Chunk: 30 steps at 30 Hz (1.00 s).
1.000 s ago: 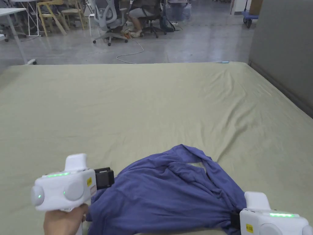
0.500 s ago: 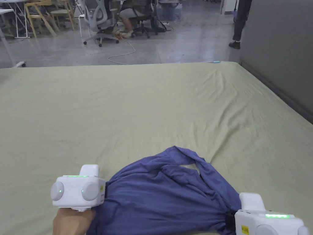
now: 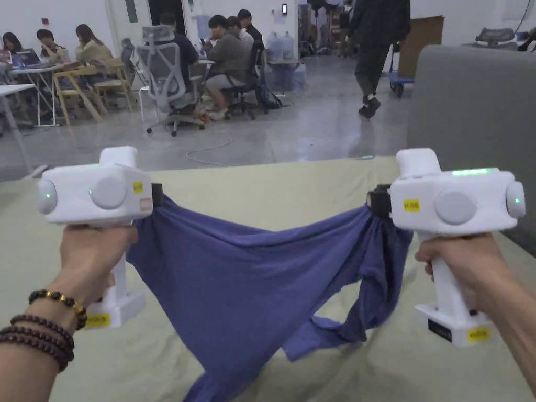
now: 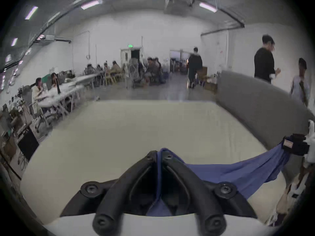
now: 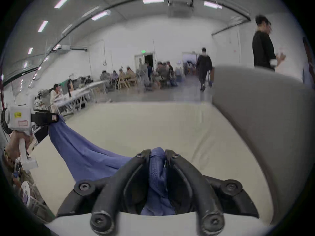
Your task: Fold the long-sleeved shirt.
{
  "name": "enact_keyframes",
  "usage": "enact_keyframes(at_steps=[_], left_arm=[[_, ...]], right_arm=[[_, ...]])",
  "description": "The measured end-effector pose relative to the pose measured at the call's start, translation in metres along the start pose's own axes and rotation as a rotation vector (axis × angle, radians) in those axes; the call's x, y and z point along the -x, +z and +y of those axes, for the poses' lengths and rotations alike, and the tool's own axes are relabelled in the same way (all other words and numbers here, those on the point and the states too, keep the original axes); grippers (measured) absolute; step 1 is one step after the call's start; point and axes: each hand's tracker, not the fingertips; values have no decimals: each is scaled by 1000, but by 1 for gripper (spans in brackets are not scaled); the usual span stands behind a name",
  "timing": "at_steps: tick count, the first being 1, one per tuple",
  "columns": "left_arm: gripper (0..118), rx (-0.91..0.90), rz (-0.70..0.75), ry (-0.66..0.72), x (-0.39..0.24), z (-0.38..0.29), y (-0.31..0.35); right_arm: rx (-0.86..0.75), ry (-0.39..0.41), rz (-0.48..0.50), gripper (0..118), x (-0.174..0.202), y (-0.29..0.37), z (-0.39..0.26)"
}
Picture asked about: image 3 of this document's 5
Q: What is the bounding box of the grey padded headboard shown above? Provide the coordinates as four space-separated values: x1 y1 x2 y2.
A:
407 43 536 262

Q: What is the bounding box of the wooden chair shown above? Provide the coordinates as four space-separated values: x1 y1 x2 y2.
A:
52 66 109 127
93 58 138 114

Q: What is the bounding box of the clear water bottle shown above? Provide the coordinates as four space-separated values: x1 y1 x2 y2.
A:
266 32 284 63
281 31 298 62

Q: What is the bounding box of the dark office chair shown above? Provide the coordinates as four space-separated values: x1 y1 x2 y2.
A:
474 27 520 52

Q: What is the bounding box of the white table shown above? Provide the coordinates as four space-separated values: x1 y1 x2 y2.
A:
0 83 38 173

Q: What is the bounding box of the blue shirt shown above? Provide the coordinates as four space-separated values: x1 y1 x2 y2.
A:
127 194 415 402

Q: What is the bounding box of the person's right hand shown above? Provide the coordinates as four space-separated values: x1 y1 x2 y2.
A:
414 233 512 324

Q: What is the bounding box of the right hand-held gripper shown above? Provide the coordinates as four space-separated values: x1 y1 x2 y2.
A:
367 148 527 350

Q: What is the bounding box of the person's left hand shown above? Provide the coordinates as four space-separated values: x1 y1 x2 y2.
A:
46 224 139 312

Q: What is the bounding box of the table with laptops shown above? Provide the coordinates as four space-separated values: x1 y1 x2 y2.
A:
7 58 81 127

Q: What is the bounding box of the white floor cable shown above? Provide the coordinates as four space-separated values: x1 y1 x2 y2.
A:
185 133 236 168

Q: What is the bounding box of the person's right forearm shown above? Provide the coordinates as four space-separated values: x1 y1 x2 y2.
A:
485 267 536 396

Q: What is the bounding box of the blue platform cart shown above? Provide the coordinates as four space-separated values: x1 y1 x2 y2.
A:
382 70 416 99

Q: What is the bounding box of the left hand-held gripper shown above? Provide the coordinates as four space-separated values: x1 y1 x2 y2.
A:
37 146 163 329

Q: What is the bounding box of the group of people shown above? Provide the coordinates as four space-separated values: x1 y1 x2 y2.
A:
227 8 266 57

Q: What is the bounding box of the bed with pale green sheet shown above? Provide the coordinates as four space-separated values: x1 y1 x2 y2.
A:
0 155 536 402

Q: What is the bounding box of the brown cardboard carton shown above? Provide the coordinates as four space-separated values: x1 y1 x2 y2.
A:
397 15 445 79

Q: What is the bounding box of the black office chair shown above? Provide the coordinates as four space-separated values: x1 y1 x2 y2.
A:
226 45 271 121

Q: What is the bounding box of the grey mesh office chair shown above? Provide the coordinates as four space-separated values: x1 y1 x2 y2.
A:
135 25 207 138

